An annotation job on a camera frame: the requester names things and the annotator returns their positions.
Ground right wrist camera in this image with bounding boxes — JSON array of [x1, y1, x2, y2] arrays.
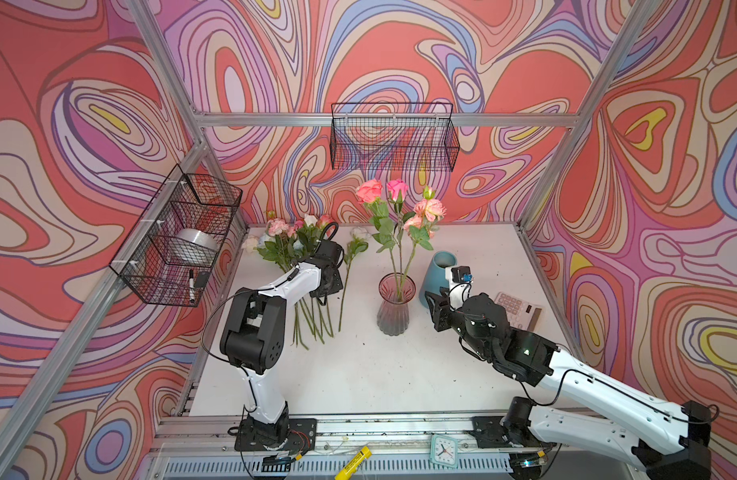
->
[[444, 265, 472, 309]]

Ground light pink carnation stem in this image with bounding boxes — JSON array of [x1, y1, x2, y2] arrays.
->
[[399, 186, 447, 292]]

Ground grey tape roll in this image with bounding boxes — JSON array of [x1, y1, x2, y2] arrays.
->
[[176, 228, 220, 252]]

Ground salmon pink rose stem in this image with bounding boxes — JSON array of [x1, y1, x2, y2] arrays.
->
[[294, 214, 332, 343]]

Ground yellow marker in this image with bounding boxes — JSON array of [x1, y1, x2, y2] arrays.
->
[[334, 446, 372, 480]]

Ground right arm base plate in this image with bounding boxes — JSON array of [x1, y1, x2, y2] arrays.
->
[[466, 416, 553, 449]]

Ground pink flower bunch on table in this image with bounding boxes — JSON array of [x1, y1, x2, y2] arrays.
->
[[241, 209, 312, 351]]

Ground pink calculator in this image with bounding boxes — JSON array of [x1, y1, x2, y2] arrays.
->
[[494, 292, 542, 331]]

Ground pink glass vase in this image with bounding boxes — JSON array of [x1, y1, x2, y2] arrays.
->
[[376, 273, 416, 336]]

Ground left wire basket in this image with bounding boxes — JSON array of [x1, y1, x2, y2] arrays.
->
[[110, 166, 242, 307]]

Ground back wire basket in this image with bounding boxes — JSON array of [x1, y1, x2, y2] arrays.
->
[[330, 100, 460, 172]]

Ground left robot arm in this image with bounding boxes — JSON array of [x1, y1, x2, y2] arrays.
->
[[220, 240, 344, 442]]

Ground teal alarm clock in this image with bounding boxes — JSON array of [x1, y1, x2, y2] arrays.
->
[[429, 434, 458, 468]]

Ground teal ceramic vase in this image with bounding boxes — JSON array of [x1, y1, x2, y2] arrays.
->
[[417, 251, 457, 308]]

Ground wire basket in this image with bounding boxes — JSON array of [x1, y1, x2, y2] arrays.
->
[[110, 166, 242, 307], [330, 100, 460, 172]]

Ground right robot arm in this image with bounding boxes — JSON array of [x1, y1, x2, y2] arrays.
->
[[424, 289, 714, 479]]

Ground white rose stem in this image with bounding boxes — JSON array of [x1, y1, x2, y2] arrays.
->
[[338, 227, 368, 331]]

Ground dark pink rose stem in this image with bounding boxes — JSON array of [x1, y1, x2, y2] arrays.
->
[[356, 179, 409, 301]]

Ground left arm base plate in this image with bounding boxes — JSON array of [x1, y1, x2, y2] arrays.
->
[[234, 418, 318, 453]]

